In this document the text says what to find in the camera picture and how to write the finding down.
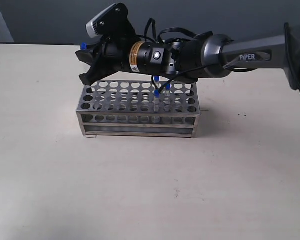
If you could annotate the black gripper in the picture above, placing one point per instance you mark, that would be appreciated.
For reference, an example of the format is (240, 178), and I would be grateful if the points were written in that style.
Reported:
(121, 49)

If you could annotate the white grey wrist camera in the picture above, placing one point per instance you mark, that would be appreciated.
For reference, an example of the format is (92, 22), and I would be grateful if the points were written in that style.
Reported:
(91, 26)

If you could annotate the blue capped tube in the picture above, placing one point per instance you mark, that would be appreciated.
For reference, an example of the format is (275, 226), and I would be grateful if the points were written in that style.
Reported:
(156, 106)
(83, 46)
(157, 83)
(167, 94)

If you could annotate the stainless steel test tube rack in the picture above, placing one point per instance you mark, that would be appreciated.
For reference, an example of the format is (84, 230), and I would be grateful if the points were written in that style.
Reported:
(126, 108)

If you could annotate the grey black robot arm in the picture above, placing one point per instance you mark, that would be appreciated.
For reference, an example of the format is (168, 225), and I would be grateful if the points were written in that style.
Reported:
(186, 59)

